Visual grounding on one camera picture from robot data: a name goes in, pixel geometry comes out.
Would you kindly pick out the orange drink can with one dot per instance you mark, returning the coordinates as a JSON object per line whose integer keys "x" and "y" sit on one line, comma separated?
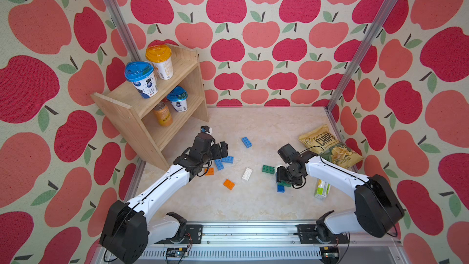
{"x": 163, "y": 115}

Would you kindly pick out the blue lid yogurt cup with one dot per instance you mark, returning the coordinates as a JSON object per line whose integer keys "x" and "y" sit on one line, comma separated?
{"x": 141, "y": 75}

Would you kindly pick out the orange lid yogurt cup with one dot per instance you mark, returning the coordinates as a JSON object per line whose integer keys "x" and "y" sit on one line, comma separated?
{"x": 161, "y": 58}

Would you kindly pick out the green lego brick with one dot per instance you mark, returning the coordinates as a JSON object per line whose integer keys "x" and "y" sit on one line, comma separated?
{"x": 268, "y": 169}

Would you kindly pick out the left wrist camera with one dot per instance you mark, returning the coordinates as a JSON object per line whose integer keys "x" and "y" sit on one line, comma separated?
{"x": 206, "y": 129}

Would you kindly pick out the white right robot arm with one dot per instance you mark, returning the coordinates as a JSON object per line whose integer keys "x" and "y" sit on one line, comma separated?
{"x": 377, "y": 209}

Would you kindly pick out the green white juice carton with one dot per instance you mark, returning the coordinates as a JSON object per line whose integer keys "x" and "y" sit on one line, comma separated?
{"x": 322, "y": 190}

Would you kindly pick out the right aluminium frame post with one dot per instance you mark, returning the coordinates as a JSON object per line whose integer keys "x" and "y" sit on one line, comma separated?
{"x": 375, "y": 27}

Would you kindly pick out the left aluminium frame post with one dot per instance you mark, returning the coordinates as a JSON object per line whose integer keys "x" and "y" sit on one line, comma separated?
{"x": 123, "y": 29}

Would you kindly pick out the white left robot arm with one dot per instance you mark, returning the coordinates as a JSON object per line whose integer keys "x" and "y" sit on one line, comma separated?
{"x": 126, "y": 232}

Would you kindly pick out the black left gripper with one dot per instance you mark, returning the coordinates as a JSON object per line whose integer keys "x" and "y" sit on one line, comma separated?
{"x": 219, "y": 154}

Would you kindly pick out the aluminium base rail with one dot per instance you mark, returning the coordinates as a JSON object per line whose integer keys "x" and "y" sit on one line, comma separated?
{"x": 266, "y": 242}

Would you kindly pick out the dark blue lego brick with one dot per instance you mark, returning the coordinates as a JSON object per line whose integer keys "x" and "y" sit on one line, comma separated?
{"x": 280, "y": 189}

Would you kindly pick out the white lego brick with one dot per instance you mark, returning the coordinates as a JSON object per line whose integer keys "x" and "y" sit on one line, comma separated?
{"x": 247, "y": 173}

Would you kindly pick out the light blue lego brick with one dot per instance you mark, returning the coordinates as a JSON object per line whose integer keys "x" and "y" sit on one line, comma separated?
{"x": 246, "y": 142}
{"x": 219, "y": 165}
{"x": 228, "y": 159}

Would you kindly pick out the aluminium frame post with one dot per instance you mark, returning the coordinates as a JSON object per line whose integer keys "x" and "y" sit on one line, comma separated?
{"x": 375, "y": 27}
{"x": 123, "y": 29}

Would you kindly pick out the small orange lego brick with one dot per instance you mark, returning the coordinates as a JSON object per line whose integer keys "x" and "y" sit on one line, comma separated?
{"x": 210, "y": 172}

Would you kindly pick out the small blue lid cup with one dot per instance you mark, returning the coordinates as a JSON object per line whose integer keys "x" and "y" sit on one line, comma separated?
{"x": 178, "y": 98}

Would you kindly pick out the wooden shelf unit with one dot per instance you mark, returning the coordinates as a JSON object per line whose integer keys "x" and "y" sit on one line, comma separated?
{"x": 132, "y": 115}

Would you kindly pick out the yellow chips bag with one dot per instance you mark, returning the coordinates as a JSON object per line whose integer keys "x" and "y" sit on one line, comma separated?
{"x": 322, "y": 142}

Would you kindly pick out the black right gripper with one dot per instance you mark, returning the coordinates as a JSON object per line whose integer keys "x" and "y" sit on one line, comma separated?
{"x": 279, "y": 170}

